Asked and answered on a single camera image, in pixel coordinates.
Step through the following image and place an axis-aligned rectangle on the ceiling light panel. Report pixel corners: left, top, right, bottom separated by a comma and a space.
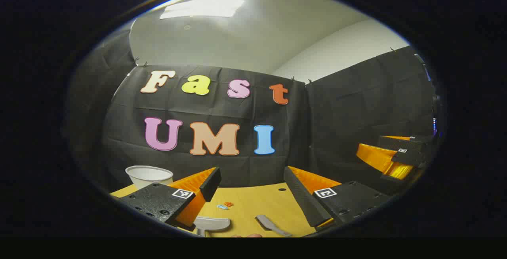
160, 0, 246, 19

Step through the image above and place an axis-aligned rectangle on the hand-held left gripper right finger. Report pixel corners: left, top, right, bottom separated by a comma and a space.
283, 166, 393, 228

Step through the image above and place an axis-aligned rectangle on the white ribbed garbage bin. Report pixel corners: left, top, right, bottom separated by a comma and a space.
125, 166, 174, 190

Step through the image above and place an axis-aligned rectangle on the wooden desktop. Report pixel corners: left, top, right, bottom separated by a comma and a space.
110, 183, 345, 238

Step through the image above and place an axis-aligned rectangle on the grey dustpan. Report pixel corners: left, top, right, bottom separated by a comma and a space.
193, 217, 231, 236

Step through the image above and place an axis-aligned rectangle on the small grey broom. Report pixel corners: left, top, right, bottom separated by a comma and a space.
255, 214, 293, 237

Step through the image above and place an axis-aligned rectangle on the black backdrop cloth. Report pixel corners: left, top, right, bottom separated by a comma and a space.
63, 23, 440, 196

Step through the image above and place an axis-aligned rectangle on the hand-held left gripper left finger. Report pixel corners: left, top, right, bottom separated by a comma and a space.
119, 167, 222, 232

